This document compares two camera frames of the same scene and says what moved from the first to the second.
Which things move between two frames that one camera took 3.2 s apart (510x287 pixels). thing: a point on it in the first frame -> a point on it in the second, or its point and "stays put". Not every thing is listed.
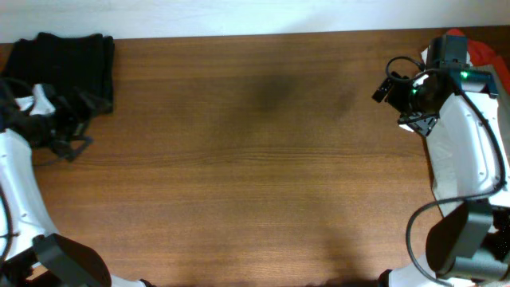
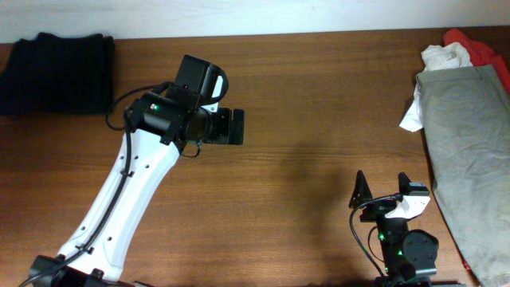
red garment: (484, 56) stays put
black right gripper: (421, 123) -> (377, 209)
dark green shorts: (85, 63) stays put
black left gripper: (75, 121) -> (222, 130)
